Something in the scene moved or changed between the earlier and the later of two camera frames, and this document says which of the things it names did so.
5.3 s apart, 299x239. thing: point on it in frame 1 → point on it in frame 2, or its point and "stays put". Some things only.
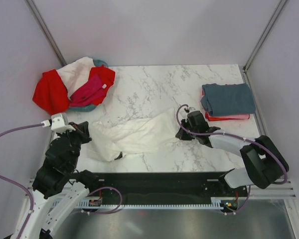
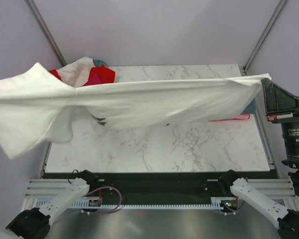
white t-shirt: (156, 132) → (31, 107)
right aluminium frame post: (279, 7) stays put
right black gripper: (181, 134) → (279, 103)
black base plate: (166, 188) stays put
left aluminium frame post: (46, 31) stays put
